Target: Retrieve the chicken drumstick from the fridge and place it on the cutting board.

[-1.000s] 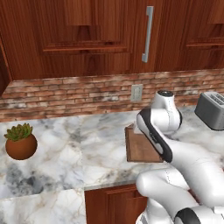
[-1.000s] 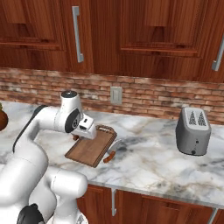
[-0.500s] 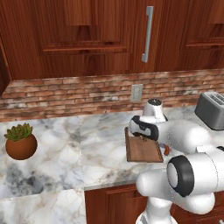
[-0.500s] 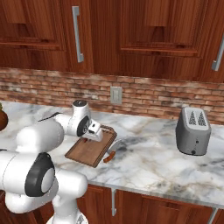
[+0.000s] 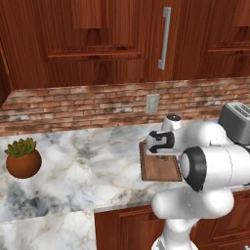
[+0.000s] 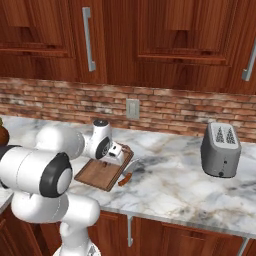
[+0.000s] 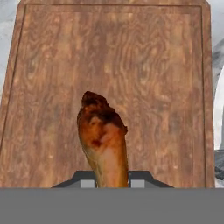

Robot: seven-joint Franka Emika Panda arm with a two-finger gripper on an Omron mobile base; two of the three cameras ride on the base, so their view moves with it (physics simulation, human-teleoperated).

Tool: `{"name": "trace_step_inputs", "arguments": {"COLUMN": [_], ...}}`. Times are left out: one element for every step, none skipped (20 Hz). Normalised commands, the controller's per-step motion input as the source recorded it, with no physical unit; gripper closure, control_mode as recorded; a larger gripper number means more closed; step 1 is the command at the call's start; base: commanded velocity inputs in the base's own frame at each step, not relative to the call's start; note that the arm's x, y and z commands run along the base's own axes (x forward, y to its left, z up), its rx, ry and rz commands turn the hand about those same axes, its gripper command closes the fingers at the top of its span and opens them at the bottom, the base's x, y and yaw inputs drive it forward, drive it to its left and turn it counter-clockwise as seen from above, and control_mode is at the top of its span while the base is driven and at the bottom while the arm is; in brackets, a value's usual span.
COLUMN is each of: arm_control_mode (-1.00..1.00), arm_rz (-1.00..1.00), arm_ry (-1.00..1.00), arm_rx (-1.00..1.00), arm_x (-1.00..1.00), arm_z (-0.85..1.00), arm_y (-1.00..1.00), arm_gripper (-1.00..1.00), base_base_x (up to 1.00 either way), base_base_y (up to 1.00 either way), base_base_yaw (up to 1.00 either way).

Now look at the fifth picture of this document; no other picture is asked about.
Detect grey wall socket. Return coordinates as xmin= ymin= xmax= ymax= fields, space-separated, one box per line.
xmin=146 ymin=94 xmax=160 ymax=114

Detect green succulent in brown pot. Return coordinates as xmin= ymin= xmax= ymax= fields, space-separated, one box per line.
xmin=4 ymin=137 xmax=43 ymax=180

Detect tall dark wooden cabinet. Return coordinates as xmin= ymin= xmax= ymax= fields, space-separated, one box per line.
xmin=0 ymin=42 xmax=15 ymax=109

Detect wooden base cupboard door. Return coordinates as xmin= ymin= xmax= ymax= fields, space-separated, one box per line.
xmin=94 ymin=204 xmax=167 ymax=250

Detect silver cupboard door handle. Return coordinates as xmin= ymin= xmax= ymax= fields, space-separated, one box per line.
xmin=157 ymin=7 xmax=172 ymax=70

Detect wide wooden wall cupboard door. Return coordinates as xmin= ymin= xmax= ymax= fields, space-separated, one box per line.
xmin=0 ymin=0 xmax=176 ymax=91

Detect wooden cutting board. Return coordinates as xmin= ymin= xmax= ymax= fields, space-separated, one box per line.
xmin=139 ymin=140 xmax=184 ymax=183

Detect narrow wooden wall cupboard door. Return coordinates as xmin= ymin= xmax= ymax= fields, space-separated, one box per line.
xmin=172 ymin=0 xmax=250 ymax=81

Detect silver toaster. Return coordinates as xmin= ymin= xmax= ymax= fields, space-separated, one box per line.
xmin=217 ymin=102 xmax=250 ymax=146

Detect wooden base cupboard drawers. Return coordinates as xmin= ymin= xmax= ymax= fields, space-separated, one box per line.
xmin=189 ymin=189 xmax=250 ymax=250

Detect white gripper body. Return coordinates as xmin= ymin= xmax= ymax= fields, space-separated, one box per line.
xmin=146 ymin=146 xmax=184 ymax=157

